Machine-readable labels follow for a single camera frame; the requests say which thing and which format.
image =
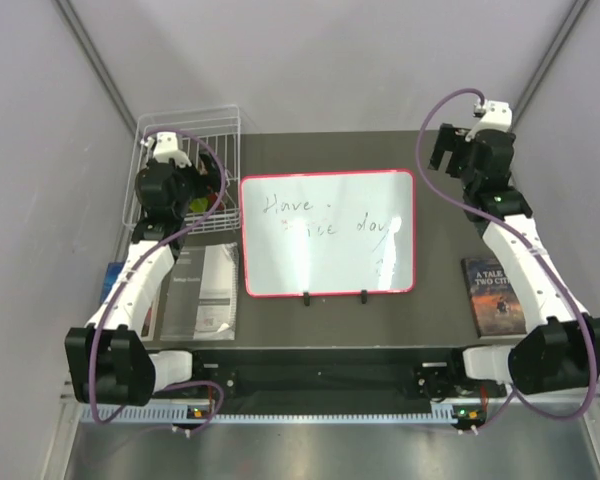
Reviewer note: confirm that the red-framed whiteboard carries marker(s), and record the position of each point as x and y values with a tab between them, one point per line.
329	233

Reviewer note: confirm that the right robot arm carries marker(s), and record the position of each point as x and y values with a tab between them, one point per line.
561	347

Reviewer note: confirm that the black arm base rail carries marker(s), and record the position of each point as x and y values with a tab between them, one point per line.
428	373

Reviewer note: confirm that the grey slotted cable duct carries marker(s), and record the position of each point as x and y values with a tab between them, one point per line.
195	413

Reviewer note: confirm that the blue book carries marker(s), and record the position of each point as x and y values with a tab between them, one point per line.
112	272

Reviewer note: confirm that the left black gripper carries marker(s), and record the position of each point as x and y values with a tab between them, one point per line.
213	175

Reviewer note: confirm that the grey setup guide booklet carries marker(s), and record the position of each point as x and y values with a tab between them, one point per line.
201	300

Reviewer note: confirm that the red floral plate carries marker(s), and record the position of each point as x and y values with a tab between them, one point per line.
213	184

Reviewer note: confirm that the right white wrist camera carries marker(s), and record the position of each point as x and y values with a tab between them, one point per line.
491	115

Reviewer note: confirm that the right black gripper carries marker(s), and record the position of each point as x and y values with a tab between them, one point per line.
452	140

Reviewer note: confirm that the lime green plate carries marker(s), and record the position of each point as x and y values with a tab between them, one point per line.
199	205

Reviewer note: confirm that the Tale of Two Cities book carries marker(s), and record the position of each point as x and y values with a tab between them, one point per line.
494	305

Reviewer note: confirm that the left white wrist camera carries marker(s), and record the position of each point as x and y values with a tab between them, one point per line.
166	147

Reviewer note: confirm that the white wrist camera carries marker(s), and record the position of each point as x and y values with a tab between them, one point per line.
166	147
491	115

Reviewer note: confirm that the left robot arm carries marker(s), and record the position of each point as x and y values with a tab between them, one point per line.
107	359

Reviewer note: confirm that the white wire dish rack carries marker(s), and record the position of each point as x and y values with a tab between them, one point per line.
218	127

